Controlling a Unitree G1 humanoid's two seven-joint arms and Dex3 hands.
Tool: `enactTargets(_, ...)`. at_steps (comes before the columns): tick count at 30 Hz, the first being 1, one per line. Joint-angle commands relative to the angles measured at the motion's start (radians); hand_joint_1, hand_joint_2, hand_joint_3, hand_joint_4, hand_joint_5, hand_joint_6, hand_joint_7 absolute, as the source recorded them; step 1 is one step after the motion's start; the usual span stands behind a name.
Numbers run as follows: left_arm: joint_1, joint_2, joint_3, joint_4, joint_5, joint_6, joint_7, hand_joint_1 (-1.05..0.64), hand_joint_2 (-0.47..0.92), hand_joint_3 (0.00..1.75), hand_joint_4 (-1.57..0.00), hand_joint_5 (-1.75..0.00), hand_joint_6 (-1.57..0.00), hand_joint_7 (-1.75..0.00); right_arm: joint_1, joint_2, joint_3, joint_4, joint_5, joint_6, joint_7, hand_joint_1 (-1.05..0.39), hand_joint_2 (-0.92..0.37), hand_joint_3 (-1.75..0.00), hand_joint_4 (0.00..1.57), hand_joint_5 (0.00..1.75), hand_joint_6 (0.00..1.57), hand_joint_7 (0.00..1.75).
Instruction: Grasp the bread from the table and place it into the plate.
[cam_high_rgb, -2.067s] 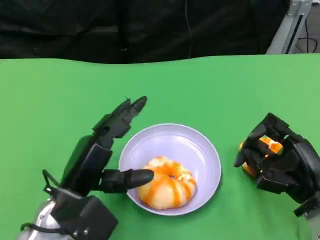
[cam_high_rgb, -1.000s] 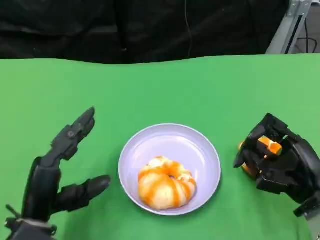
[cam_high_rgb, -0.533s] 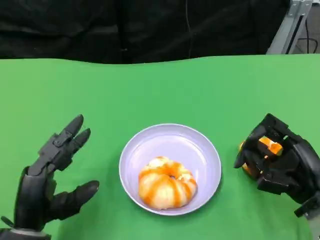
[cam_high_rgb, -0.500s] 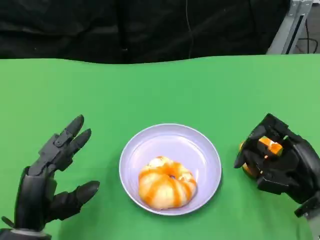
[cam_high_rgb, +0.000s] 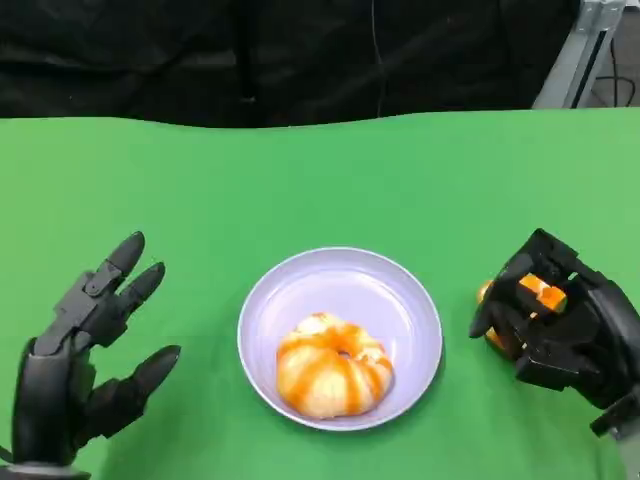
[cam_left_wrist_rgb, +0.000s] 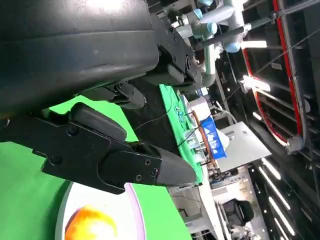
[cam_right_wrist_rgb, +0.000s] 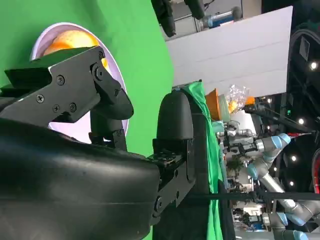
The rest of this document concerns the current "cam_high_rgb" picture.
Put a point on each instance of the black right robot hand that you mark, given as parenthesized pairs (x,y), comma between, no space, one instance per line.
(590,330)

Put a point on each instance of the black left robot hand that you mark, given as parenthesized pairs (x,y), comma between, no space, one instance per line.
(45,390)

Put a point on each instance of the small orange bread roll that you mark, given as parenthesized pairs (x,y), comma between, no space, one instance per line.
(550,297)

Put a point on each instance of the lilac plate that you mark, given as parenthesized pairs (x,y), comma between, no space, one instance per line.
(350,285)

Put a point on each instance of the green table cloth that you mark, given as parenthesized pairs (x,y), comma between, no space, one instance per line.
(320,190)

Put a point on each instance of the black drape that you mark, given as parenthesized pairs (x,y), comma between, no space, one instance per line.
(150,60)

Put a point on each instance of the aluminium frame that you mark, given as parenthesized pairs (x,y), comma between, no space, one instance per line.
(565,75)

